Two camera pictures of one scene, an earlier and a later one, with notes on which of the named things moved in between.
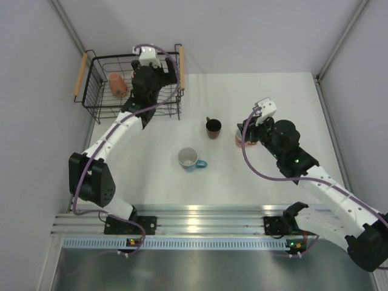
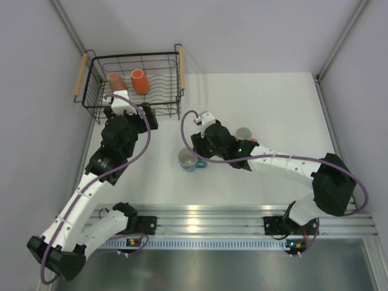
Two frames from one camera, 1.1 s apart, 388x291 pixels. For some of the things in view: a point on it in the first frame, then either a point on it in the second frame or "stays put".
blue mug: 188,158 stays put
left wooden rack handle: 80,75 stays put
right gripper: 251,127 to 199,143
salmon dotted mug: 117,85 stays put
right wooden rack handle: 182,67 stays put
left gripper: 171,71 to 142,127
